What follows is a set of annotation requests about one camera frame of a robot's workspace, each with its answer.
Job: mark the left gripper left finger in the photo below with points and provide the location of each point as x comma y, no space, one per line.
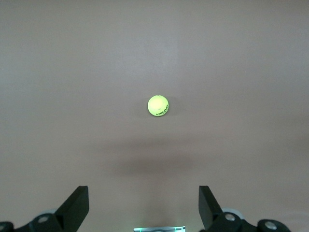
72,207

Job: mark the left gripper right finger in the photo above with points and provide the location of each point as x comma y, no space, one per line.
212,210

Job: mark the yellow-green tennis ball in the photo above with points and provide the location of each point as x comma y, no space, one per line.
158,105

